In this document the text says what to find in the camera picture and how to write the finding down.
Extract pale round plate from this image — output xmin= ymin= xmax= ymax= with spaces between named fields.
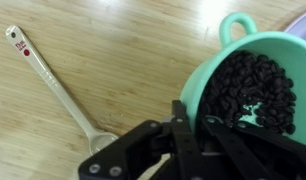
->
xmin=283 ymin=8 xmax=306 ymax=46

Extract light-green bowl with handles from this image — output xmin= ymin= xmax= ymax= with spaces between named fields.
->
xmin=179 ymin=12 xmax=306 ymax=148

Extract cream long-handled spoon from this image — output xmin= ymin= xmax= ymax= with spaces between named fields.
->
xmin=5 ymin=25 xmax=119 ymax=156

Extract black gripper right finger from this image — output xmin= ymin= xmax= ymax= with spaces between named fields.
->
xmin=202 ymin=114 xmax=306 ymax=180

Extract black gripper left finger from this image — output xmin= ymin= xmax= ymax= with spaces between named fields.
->
xmin=171 ymin=99 xmax=209 ymax=180

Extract coffee beans in light-green bowl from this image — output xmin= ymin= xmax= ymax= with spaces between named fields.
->
xmin=200 ymin=50 xmax=298 ymax=135

